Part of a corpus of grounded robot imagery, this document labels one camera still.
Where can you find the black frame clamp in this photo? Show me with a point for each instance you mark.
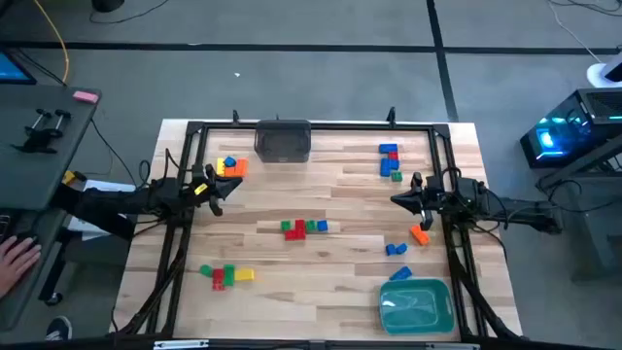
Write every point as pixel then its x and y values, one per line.
pixel 235 116
pixel 391 115

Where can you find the black round base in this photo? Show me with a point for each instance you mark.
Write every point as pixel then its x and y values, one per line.
pixel 108 5

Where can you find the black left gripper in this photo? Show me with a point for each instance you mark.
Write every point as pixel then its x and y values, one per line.
pixel 213 193

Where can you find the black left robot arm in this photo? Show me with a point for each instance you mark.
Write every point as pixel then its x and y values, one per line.
pixel 146 200

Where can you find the yellow black tool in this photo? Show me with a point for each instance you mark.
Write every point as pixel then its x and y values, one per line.
pixel 69 177

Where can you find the black screw clamp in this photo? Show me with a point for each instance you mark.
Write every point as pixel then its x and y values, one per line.
pixel 43 114
pixel 62 115

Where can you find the yellow tape tag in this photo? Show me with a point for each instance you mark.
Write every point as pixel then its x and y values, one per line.
pixel 200 188

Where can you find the black keyboard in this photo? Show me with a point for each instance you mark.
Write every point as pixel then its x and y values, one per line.
pixel 4 224

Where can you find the silver metal bracket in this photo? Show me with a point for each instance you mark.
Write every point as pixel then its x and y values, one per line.
pixel 452 346
pixel 181 344

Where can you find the dark grey side desk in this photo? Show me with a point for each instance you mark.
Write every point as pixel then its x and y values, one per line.
pixel 29 170

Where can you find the white round device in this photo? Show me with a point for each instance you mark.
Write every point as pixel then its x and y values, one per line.
pixel 597 75

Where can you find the computer screen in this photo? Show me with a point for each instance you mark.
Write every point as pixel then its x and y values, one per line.
pixel 10 70

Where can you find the small red toy brick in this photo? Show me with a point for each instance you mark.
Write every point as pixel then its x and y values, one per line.
pixel 393 155

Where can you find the small green toy brick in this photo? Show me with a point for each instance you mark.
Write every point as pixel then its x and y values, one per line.
pixel 286 225
pixel 311 225
pixel 206 270
pixel 397 176

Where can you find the person's shoe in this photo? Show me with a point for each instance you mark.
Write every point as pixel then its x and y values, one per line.
pixel 59 329

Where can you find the black metal table frame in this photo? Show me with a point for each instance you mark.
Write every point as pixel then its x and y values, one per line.
pixel 340 127

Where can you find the small blue toy brick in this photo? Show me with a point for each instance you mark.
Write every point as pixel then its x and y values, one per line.
pixel 401 248
pixel 390 250
pixel 322 225
pixel 230 161

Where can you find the grey translucent plastic bin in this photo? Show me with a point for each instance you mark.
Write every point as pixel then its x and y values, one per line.
pixel 283 141

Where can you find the black lit computer tower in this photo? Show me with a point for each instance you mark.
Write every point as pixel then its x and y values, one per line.
pixel 597 109

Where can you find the pink eraser block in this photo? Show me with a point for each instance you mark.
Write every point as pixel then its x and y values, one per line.
pixel 86 96

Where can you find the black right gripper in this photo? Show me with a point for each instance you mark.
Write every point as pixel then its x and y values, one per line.
pixel 430 199

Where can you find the white paper sheet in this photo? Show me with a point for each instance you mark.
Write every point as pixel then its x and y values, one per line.
pixel 114 185

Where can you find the black desk support beam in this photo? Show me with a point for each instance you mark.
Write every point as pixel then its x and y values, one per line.
pixel 114 228

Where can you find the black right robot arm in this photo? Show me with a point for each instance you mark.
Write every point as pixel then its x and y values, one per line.
pixel 510 210

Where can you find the teal plastic bin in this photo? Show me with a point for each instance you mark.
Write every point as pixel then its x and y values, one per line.
pixel 416 306

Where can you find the black desk leg caster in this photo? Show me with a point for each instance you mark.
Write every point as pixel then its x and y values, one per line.
pixel 52 296

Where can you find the person's hand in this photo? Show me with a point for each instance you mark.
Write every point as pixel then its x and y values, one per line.
pixel 17 262

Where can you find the grey metal stand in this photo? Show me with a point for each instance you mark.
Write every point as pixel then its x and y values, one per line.
pixel 597 228

